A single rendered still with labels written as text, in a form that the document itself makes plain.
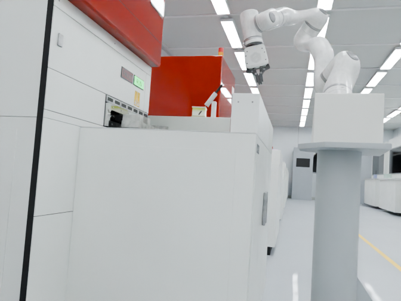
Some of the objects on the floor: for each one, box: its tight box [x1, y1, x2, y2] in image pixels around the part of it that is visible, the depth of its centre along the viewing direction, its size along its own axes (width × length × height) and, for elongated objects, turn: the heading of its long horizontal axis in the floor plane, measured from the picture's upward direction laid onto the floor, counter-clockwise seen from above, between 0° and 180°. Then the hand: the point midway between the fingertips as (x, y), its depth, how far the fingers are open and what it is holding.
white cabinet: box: [65, 128, 272, 301], centre depth 167 cm, size 64×96×82 cm
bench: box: [363, 142, 389, 210], centre depth 1156 cm, size 108×180×200 cm
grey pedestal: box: [298, 142, 392, 301], centre depth 135 cm, size 51×44×82 cm
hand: (259, 79), depth 164 cm, fingers closed
